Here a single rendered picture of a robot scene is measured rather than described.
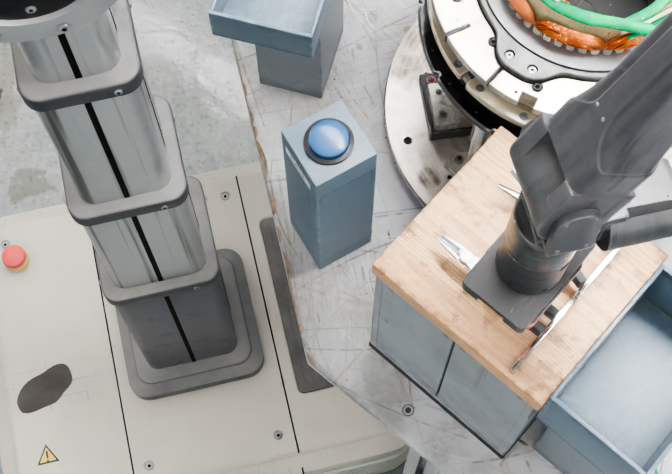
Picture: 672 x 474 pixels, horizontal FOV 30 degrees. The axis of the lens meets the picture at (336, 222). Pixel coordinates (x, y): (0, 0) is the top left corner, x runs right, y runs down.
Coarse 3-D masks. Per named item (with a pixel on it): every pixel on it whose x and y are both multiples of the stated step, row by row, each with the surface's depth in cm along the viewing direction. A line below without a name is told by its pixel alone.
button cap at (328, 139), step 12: (324, 120) 122; (312, 132) 122; (324, 132) 122; (336, 132) 122; (312, 144) 121; (324, 144) 121; (336, 144) 121; (348, 144) 122; (324, 156) 121; (336, 156) 121
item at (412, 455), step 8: (408, 456) 153; (416, 456) 149; (408, 464) 157; (416, 464) 153; (424, 464) 156; (408, 472) 162; (416, 472) 161; (424, 472) 154; (432, 472) 150; (440, 472) 153
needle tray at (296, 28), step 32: (224, 0) 128; (256, 0) 129; (288, 0) 129; (320, 0) 125; (224, 32) 127; (256, 32) 125; (288, 32) 123; (320, 32) 128; (288, 64) 146; (320, 64) 144; (320, 96) 152
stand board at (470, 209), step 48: (480, 192) 117; (432, 240) 116; (480, 240) 115; (432, 288) 114; (576, 288) 114; (624, 288) 114; (480, 336) 112; (528, 336) 112; (576, 336) 112; (528, 384) 111
